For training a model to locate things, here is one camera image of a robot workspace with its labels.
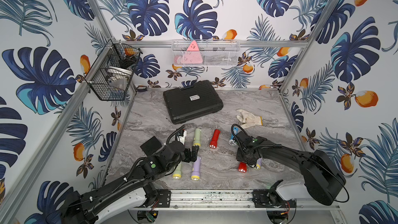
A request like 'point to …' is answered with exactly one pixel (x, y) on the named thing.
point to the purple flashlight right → (259, 162)
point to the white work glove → (249, 119)
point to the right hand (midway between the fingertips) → (241, 158)
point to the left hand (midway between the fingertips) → (192, 145)
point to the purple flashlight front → (195, 175)
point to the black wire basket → (113, 74)
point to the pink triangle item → (192, 55)
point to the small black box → (151, 146)
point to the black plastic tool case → (187, 102)
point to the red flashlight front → (242, 167)
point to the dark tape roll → (142, 88)
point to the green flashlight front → (177, 173)
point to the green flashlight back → (197, 141)
